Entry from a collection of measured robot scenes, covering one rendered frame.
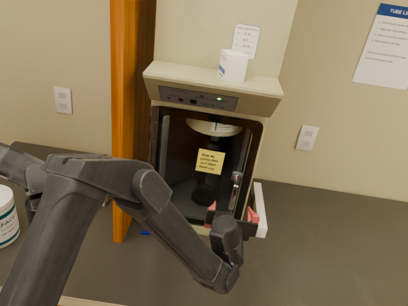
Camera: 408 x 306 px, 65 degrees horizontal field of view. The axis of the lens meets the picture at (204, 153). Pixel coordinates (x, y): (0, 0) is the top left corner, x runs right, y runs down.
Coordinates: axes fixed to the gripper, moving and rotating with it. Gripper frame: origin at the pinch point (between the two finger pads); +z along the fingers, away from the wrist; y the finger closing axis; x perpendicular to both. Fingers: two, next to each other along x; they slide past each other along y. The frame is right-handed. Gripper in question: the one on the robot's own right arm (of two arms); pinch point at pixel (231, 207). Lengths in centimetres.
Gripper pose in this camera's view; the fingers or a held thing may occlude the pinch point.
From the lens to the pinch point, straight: 94.0
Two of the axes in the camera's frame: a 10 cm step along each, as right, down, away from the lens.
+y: -9.9, -1.6, 0.0
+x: -1.4, 8.5, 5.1
